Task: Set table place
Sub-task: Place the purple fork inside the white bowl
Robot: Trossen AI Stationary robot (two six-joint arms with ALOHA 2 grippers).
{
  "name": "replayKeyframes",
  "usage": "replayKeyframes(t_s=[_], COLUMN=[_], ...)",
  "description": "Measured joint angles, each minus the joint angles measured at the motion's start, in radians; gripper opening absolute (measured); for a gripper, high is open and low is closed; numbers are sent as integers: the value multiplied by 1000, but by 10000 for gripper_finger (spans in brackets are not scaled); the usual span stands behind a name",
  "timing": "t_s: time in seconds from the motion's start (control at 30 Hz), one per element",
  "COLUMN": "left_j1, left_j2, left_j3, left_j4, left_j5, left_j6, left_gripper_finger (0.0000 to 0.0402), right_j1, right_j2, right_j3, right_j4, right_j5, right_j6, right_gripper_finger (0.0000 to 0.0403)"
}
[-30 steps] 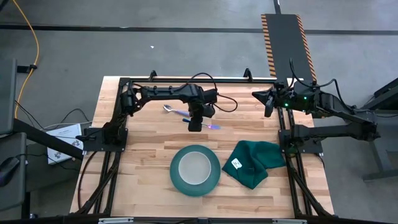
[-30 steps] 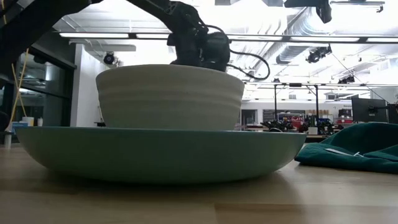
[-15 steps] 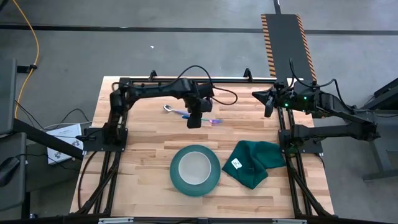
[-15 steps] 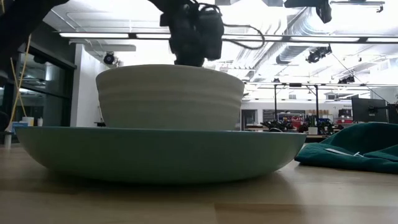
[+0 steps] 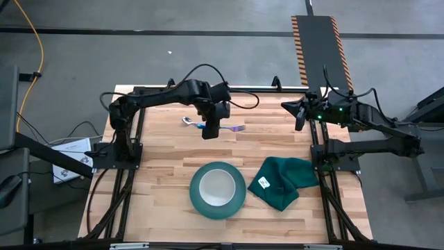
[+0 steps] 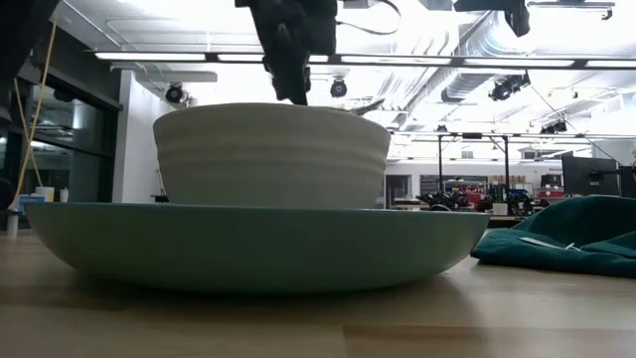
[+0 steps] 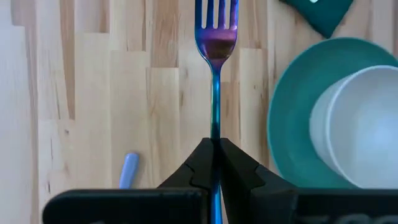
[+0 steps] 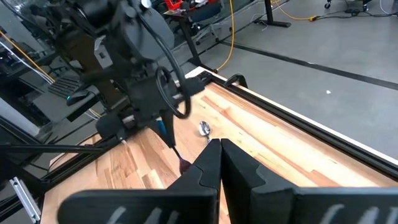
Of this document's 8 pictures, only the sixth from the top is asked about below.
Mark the dark green cloth napkin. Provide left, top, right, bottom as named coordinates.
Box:
left=470, top=195, right=636, bottom=279

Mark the black computer monitor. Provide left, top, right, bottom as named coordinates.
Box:
left=561, top=154, right=621, bottom=197
left=619, top=165, right=636, bottom=199

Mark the silver ceiling air duct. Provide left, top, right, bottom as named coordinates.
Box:
left=406, top=0, right=612, bottom=103

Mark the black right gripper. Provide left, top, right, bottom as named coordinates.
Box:
left=453, top=0, right=531, bottom=39

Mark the black metal stand frame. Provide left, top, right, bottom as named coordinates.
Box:
left=436, top=131, right=513, bottom=203

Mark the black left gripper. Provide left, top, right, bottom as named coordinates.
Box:
left=234, top=0, right=313, bottom=106

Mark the overhead LED light bar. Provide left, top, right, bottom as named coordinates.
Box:
left=93, top=49, right=636, bottom=71

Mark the teal green ceramic plate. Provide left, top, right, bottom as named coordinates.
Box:
left=24, top=201, right=492, bottom=294

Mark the yellow cable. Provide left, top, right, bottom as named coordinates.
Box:
left=10, top=22, right=59, bottom=210

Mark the black camera cable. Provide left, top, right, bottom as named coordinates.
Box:
left=336, top=0, right=401, bottom=37

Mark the white ribbed ceramic bowl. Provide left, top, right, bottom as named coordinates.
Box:
left=152, top=102, right=393, bottom=210

